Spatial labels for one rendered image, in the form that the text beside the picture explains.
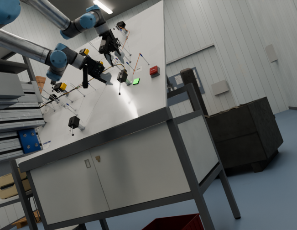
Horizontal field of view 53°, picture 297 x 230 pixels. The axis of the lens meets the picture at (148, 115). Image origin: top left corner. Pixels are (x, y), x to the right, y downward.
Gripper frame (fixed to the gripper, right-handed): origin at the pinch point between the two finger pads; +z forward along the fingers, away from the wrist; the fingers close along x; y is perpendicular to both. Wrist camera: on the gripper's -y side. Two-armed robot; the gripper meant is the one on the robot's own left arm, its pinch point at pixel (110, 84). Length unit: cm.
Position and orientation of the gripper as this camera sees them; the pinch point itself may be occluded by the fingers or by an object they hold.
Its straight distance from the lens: 172.1
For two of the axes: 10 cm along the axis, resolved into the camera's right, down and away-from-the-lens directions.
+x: -2.6, -3.8, 8.9
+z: 7.9, 4.5, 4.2
